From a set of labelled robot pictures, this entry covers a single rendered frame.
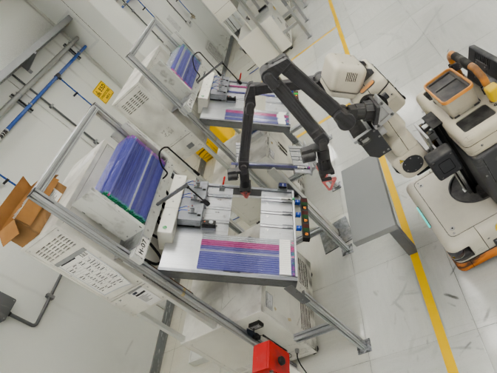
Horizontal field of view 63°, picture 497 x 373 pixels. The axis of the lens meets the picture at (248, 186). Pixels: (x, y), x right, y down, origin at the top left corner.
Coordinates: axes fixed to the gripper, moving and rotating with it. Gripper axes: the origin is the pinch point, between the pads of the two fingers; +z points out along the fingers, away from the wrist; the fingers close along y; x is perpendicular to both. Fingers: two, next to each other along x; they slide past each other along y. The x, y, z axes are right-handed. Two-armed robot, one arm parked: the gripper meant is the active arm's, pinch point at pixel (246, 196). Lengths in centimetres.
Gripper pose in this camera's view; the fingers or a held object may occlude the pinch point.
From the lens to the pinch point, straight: 248.3
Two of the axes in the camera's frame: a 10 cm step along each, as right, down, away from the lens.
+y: -0.5, 6.5, -7.6
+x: 10.0, -0.2, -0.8
